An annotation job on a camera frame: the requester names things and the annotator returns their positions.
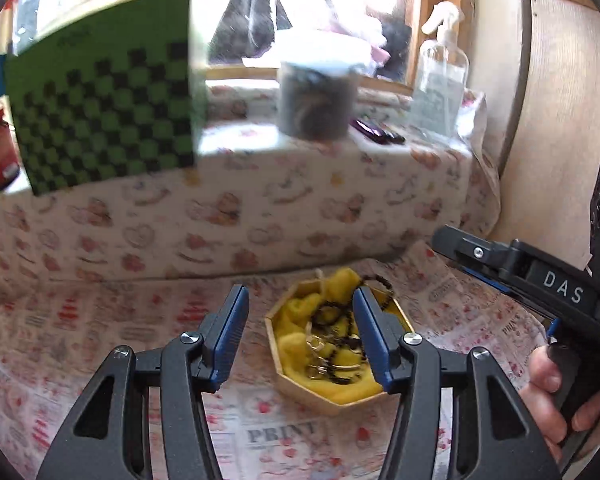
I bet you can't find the purple lighter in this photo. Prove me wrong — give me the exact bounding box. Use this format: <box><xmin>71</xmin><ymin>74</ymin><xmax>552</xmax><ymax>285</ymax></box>
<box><xmin>350</xmin><ymin>119</ymin><xmax>386</xmax><ymax>142</ymax></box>

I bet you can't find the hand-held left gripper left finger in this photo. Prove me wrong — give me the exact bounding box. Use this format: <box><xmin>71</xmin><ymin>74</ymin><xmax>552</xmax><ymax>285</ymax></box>
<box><xmin>36</xmin><ymin>284</ymin><xmax>251</xmax><ymax>480</ymax></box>

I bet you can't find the yellow cloth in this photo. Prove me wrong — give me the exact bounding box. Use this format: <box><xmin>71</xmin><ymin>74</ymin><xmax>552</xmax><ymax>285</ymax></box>
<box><xmin>272</xmin><ymin>267</ymin><xmax>406</xmax><ymax>406</ymax></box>

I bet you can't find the pink printed cloth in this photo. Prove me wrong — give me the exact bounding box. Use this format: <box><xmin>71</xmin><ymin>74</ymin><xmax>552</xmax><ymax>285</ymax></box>
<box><xmin>0</xmin><ymin>240</ymin><xmax>556</xmax><ymax>480</ymax></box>

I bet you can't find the black beaded bracelet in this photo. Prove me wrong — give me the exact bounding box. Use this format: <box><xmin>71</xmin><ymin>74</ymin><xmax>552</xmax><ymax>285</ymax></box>
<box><xmin>310</xmin><ymin>277</ymin><xmax>395</xmax><ymax>386</ymax></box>

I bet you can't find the person's right hand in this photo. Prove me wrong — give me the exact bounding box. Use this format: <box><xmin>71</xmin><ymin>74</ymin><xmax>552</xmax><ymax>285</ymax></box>
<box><xmin>519</xmin><ymin>343</ymin><xmax>600</xmax><ymax>464</ymax></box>

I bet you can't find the bear print cloth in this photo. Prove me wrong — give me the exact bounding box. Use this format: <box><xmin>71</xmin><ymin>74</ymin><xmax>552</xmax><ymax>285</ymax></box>
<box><xmin>0</xmin><ymin>82</ymin><xmax>501</xmax><ymax>311</ymax></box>

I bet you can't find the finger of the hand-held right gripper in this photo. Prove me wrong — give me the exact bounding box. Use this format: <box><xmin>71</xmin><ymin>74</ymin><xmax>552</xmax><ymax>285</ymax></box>
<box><xmin>431</xmin><ymin>225</ymin><xmax>514</xmax><ymax>294</ymax></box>

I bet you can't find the clear spray bottle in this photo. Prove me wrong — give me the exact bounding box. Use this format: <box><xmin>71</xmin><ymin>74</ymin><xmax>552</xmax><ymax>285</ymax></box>
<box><xmin>409</xmin><ymin>2</ymin><xmax>470</xmax><ymax>137</ymax></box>

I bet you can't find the dark hanging garment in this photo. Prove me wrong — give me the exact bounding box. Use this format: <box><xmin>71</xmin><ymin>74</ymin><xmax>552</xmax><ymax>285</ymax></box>
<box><xmin>214</xmin><ymin>0</ymin><xmax>292</xmax><ymax>59</ymax></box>

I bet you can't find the gold octagonal jewelry box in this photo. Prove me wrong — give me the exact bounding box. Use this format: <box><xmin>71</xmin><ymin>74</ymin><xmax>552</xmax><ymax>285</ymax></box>
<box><xmin>264</xmin><ymin>274</ymin><xmax>417</xmax><ymax>417</ymax></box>

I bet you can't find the green checkered box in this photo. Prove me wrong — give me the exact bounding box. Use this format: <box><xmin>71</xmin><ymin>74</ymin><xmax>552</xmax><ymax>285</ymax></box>
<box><xmin>4</xmin><ymin>0</ymin><xmax>210</xmax><ymax>197</ymax></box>

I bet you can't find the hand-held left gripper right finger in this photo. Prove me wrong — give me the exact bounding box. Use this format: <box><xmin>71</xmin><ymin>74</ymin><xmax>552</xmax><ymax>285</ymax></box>
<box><xmin>351</xmin><ymin>286</ymin><xmax>563</xmax><ymax>480</ymax></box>

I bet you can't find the grey plastic container with lid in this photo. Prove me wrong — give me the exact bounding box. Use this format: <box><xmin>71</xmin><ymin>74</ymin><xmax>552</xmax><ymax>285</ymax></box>
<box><xmin>276</xmin><ymin>42</ymin><xmax>371</xmax><ymax>141</ymax></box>

